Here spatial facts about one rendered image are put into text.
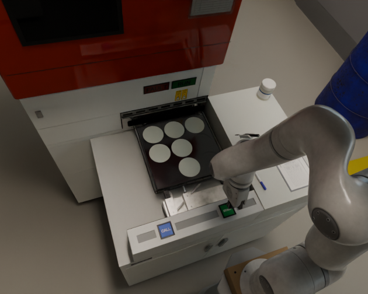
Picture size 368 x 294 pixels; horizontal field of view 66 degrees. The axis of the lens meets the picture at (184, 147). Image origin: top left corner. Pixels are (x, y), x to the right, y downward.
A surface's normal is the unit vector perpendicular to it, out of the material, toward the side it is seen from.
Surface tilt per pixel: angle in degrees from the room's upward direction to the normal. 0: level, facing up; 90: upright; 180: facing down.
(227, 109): 0
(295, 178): 0
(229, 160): 54
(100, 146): 0
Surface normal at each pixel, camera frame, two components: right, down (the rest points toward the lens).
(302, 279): 0.16, -0.24
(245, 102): 0.11, -0.52
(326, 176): -0.86, -0.50
